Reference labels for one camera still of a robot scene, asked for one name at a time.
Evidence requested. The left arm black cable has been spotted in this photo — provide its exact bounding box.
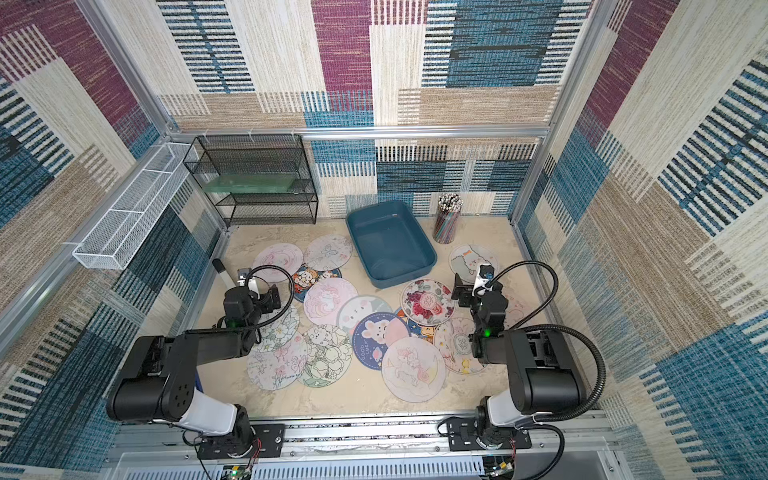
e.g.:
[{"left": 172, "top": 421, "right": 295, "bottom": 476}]
[{"left": 242, "top": 264, "right": 296, "bottom": 331}]

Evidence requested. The blue character coaster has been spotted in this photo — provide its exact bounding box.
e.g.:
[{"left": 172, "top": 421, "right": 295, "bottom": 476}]
[{"left": 396, "top": 309, "right": 435, "bottom": 343}]

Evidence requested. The green board on shelf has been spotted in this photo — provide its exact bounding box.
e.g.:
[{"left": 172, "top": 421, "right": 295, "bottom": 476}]
[{"left": 203, "top": 175, "right": 296, "bottom": 194}]

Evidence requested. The pink blossom coaster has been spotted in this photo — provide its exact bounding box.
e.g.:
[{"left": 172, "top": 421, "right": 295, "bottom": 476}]
[{"left": 247, "top": 334, "right": 308, "bottom": 391}]

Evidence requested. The white daisy coaster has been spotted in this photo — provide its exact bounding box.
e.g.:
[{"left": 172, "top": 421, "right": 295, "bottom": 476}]
[{"left": 251, "top": 305, "right": 300, "bottom": 353}]

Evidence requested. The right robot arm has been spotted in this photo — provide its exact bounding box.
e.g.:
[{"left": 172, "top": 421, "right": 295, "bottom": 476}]
[{"left": 451, "top": 274, "right": 589, "bottom": 450}]

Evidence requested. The white wire mesh basket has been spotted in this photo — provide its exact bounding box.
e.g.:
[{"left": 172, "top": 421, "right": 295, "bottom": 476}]
[{"left": 73, "top": 142, "right": 189, "bottom": 270}]

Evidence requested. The white butterfly coaster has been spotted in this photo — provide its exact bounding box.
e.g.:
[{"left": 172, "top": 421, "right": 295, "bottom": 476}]
[{"left": 304, "top": 234, "right": 353, "bottom": 271}]

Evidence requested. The cream cartoon coaster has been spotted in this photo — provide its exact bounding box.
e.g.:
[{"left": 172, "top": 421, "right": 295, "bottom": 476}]
[{"left": 433, "top": 317, "right": 485, "bottom": 375}]

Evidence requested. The green flower outline coaster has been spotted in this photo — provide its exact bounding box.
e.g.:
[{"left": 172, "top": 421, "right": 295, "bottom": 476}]
[{"left": 299, "top": 325, "right": 353, "bottom": 388}]

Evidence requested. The cup of colored pencils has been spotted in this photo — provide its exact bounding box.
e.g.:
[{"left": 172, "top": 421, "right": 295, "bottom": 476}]
[{"left": 433, "top": 193, "right": 463, "bottom": 244}]

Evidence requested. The teal plastic storage box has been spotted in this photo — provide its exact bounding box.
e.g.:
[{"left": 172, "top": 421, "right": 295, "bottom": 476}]
[{"left": 346, "top": 200, "right": 437, "bottom": 289}]

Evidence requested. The white marker black cap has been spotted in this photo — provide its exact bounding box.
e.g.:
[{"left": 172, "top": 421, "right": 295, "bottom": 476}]
[{"left": 212, "top": 258, "right": 237, "bottom": 289}]

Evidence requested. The pink rabbit coaster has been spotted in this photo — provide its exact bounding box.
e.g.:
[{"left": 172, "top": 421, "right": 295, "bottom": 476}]
[{"left": 504, "top": 295, "right": 533, "bottom": 329}]

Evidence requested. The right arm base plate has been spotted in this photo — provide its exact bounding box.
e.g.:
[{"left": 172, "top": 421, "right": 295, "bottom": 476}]
[{"left": 437, "top": 416, "right": 532, "bottom": 451}]

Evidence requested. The pale pink unicorn coaster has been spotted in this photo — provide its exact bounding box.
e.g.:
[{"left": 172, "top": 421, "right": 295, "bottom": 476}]
[{"left": 381, "top": 337, "right": 447, "bottom": 403}]

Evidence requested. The navy bunny coaster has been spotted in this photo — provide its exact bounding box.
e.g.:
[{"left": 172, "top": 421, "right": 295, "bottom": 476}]
[{"left": 352, "top": 312, "right": 410, "bottom": 371}]

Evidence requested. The dark blue cartoon coaster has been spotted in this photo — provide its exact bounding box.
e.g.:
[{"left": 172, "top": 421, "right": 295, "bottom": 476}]
[{"left": 293, "top": 264, "right": 342, "bottom": 303}]

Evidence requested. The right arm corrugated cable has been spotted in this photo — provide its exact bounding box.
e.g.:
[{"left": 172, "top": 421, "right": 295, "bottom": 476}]
[{"left": 479, "top": 260, "right": 607, "bottom": 480}]

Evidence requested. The black wire shelf rack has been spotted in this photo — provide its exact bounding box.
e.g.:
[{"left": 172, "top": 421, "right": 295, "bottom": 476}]
[{"left": 183, "top": 134, "right": 319, "bottom": 227}]

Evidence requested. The green bunny coaster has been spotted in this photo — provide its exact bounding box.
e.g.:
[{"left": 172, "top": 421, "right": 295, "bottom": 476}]
[{"left": 336, "top": 295, "right": 393, "bottom": 333}]

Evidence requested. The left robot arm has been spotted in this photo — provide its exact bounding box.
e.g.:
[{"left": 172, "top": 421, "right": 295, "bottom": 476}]
[{"left": 106, "top": 286, "right": 294, "bottom": 457}]

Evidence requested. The red floral coaster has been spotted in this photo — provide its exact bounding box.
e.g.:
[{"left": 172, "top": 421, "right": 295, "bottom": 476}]
[{"left": 401, "top": 279, "right": 457, "bottom": 327}]

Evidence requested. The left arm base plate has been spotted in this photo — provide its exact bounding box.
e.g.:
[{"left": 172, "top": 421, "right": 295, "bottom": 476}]
[{"left": 198, "top": 423, "right": 286, "bottom": 460}]

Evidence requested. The pink kitty coaster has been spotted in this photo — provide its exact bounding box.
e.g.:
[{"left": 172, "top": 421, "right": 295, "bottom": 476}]
[{"left": 252, "top": 243, "right": 304, "bottom": 283}]

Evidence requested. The white dog coaster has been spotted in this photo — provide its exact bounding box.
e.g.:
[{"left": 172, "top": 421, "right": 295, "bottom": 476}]
[{"left": 449, "top": 244, "right": 499, "bottom": 283}]

